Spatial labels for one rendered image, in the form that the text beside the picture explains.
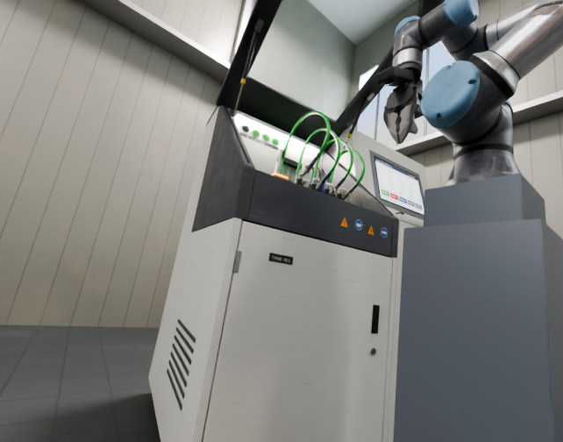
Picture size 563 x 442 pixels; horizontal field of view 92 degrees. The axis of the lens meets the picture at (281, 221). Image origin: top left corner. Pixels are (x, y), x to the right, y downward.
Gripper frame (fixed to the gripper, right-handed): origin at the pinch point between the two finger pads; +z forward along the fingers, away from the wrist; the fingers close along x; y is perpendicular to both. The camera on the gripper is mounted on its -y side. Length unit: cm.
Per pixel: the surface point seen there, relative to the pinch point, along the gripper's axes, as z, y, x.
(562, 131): -125, 260, 3
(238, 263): 36, -21, 33
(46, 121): -64, -107, 261
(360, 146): -42, 56, 58
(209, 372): 63, -23, 34
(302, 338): 55, 4, 31
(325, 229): 19.5, 8.3, 30.2
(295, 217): 18.6, -4.3, 31.7
